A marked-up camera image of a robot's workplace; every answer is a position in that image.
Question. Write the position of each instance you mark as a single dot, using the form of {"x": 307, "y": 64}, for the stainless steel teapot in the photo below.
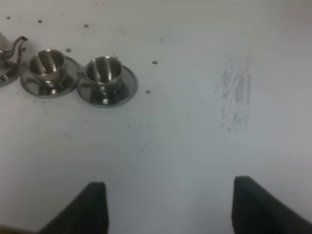
{"x": 10, "y": 53}

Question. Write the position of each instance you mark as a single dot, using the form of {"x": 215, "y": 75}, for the steel teacup far right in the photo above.
{"x": 104, "y": 74}

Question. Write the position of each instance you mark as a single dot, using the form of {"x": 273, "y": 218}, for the steel teacup near teapot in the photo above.
{"x": 48, "y": 65}

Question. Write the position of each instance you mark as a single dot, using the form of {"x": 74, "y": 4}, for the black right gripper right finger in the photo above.
{"x": 256, "y": 211}

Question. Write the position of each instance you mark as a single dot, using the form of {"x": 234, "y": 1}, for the steel saucer far right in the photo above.
{"x": 94, "y": 97}

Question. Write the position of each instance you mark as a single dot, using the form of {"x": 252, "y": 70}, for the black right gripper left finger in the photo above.
{"x": 86, "y": 214}

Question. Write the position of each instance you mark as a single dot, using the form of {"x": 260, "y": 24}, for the steel saucer near teapot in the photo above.
{"x": 37, "y": 88}

